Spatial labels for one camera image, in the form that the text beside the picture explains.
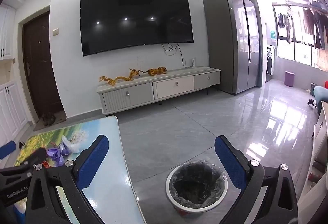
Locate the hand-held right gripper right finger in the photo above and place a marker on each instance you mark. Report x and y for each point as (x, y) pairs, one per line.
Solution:
(230, 162)

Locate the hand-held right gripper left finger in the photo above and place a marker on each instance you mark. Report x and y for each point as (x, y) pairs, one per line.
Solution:
(92, 162)

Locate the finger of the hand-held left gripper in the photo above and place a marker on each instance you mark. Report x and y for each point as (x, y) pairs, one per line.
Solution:
(35, 156)
(7, 149)

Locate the dark red wrapper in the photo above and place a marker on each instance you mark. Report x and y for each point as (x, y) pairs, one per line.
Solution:
(45, 163)

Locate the purple wrapper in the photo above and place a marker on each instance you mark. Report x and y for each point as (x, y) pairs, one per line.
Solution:
(55, 155)

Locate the white plastic bag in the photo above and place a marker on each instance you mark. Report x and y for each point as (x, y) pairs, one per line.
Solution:
(70, 146)

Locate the white bin with black bag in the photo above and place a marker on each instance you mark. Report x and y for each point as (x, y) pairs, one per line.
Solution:
(196, 185)

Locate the grey slipper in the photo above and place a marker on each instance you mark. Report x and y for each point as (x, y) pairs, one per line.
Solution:
(21, 144)

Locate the blue cloth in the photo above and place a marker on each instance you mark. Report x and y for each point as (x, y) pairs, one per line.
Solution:
(18, 215)

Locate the landscape print table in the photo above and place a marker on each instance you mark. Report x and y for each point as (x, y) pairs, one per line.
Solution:
(112, 183)

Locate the dark outdoor shoe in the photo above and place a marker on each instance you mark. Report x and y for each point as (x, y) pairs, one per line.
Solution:
(52, 118)
(45, 119)

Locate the white hallway cabinet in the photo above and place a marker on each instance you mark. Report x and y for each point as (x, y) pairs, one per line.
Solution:
(10, 108)

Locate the brown door mat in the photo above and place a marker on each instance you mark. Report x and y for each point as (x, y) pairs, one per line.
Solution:
(60, 120)

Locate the golden dragon figurine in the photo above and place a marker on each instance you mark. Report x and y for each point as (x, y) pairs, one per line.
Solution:
(119, 78)

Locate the white side cabinet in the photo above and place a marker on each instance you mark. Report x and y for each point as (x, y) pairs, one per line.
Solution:
(319, 142)

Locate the dark brown entrance door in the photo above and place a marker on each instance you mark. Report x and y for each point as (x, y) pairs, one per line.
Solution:
(42, 65)

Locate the white television cabinet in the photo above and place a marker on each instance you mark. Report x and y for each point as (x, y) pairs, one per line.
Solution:
(158, 88)

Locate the small black floor object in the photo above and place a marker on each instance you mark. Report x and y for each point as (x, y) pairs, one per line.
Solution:
(311, 103)

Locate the purple stool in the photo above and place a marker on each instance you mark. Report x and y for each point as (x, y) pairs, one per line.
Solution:
(289, 79)

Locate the white washing machine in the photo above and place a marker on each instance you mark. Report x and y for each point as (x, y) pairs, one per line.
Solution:
(270, 65)

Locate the white power strip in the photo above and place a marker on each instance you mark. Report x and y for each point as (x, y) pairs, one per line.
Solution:
(193, 62)

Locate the small dark floor bin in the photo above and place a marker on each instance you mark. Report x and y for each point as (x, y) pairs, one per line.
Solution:
(313, 87)

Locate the golden tiger figurine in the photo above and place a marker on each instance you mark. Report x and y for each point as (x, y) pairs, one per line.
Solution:
(156, 71)

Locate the light blue chair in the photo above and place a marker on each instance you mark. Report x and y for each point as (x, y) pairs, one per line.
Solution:
(321, 94)

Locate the grey double door fridge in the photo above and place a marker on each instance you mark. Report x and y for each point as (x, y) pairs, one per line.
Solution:
(230, 42)

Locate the balcony window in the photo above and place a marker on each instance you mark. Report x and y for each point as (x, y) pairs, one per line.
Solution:
(284, 47)

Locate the row of hanging clothes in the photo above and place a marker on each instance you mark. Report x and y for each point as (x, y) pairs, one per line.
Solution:
(310, 24)

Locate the beige wall switch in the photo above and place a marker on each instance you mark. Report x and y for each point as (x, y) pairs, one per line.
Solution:
(55, 32)

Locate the green and blue wall holder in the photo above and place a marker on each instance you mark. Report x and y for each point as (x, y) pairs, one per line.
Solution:
(272, 34)

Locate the black wall television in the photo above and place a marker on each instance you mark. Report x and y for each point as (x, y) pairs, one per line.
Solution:
(135, 21)

